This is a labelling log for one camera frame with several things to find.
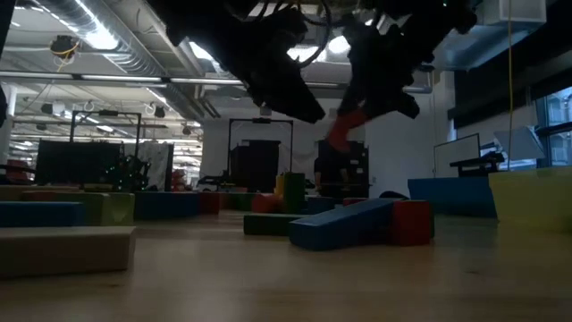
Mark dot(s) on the yellow translucent plastic bin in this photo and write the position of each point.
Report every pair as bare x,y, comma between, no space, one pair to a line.
532,201

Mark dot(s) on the white cloth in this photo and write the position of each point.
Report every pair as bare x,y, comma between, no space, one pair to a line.
156,161

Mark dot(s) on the black panel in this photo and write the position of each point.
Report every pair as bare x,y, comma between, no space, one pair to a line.
76,163

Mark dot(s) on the black ceiling dome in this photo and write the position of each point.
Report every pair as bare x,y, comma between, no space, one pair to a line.
425,68

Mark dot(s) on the person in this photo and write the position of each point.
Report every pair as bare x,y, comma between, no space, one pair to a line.
328,172

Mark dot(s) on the black desk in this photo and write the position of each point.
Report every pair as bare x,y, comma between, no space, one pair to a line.
478,162

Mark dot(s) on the ceiling light panel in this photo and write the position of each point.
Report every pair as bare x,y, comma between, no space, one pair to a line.
199,50

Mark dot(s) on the pink red cylinder block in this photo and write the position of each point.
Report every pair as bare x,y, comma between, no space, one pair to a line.
266,203

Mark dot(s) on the window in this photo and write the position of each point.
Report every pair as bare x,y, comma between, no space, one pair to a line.
558,112

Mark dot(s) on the grey screen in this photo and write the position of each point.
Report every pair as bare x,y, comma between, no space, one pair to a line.
520,143

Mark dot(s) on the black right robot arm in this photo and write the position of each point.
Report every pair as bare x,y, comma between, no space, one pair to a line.
447,18

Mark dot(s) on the black camera rig frame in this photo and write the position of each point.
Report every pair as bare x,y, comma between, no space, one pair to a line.
261,120
107,113

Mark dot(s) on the silver spiral duct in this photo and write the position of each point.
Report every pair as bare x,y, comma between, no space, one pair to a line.
129,53

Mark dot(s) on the black cabinet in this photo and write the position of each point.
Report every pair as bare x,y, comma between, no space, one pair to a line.
357,170

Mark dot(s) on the green cylinder block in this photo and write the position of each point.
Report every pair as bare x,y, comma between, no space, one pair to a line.
295,192

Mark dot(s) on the rectangular metal duct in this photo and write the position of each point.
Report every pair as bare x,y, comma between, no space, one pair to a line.
491,44

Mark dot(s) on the long blue block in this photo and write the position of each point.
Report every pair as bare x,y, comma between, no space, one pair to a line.
339,226

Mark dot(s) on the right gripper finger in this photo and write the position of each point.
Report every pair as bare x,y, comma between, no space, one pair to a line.
357,100
397,105

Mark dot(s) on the red arch block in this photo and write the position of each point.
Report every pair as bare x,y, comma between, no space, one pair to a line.
411,223
344,132

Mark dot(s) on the red stacked objects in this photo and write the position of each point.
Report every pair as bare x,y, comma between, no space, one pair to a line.
179,181

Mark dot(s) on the lime green block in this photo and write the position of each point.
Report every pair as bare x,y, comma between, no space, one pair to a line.
111,209

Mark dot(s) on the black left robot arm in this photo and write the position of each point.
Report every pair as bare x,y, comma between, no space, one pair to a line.
187,18

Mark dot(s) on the yellow cylinder block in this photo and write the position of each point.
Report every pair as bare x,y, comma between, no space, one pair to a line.
280,185

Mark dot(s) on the long ceiling pipe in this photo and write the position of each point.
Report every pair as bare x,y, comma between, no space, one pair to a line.
120,78

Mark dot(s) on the blue rectangular block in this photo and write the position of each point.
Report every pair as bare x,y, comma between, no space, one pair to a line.
165,205
40,214

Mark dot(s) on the whiteboard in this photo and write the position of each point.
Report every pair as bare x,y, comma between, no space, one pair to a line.
456,154

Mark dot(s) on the grey wall vent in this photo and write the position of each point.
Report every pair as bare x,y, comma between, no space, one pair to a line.
266,111

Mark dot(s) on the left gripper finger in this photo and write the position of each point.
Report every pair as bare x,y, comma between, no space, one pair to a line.
290,100

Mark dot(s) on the natural wood block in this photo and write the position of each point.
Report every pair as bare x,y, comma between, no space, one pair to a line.
67,250

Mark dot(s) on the teal plastic bin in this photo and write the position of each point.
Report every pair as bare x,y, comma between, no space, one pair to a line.
451,197

